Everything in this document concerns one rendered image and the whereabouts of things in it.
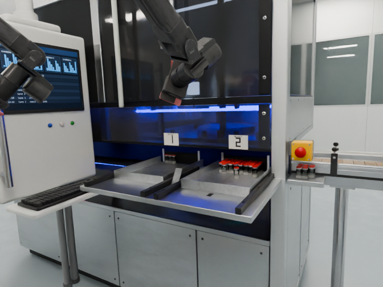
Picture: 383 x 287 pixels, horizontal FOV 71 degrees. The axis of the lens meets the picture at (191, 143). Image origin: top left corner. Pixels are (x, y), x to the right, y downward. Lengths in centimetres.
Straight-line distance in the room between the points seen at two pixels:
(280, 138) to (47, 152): 105
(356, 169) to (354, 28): 472
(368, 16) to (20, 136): 545
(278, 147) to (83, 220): 133
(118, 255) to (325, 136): 468
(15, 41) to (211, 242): 109
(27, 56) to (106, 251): 129
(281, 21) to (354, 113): 465
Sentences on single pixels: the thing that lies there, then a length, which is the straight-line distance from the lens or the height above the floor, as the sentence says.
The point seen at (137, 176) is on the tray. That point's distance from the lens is 113.
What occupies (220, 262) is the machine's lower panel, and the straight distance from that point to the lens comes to 140.
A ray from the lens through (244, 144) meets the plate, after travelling 115.
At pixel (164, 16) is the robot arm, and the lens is 65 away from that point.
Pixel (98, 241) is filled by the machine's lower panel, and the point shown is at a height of 35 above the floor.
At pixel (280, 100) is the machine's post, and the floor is 119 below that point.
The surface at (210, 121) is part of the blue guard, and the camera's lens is 120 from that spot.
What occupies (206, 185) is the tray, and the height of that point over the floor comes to 90.
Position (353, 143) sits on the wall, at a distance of 574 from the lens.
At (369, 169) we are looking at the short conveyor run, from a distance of 122.
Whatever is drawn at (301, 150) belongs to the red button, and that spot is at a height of 100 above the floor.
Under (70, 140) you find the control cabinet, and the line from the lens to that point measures 151.
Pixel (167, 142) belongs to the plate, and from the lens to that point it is 133.
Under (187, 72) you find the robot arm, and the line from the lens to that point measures 71.
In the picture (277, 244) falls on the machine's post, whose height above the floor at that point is 60.
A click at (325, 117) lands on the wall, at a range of 570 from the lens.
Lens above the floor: 119
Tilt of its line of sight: 9 degrees down
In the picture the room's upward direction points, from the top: 2 degrees counter-clockwise
